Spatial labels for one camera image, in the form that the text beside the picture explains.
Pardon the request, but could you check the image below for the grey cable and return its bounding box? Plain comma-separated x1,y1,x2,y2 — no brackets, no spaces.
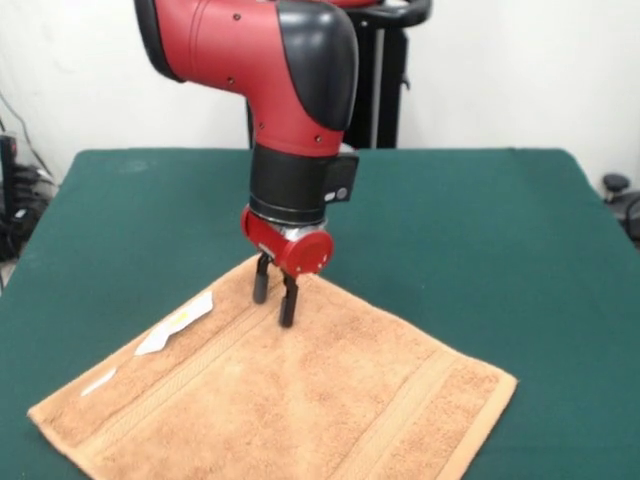
0,91,55,181

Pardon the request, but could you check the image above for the dark green table cloth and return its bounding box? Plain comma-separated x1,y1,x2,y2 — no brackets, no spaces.
0,147,640,480

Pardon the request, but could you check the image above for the black equipment pile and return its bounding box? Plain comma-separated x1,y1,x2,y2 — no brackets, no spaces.
0,164,59,262

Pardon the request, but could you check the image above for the orange terry towel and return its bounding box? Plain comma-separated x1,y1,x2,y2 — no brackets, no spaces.
27,252,519,480

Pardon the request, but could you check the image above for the black upright device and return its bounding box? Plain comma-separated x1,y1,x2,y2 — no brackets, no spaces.
0,133,20,224

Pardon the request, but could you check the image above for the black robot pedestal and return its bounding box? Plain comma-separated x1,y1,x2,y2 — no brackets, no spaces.
245,0,434,150

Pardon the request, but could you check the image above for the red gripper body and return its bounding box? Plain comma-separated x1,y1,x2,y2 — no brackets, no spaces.
239,205,336,277

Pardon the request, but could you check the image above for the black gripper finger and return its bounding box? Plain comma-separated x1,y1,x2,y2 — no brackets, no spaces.
277,269,302,330
252,252,275,306

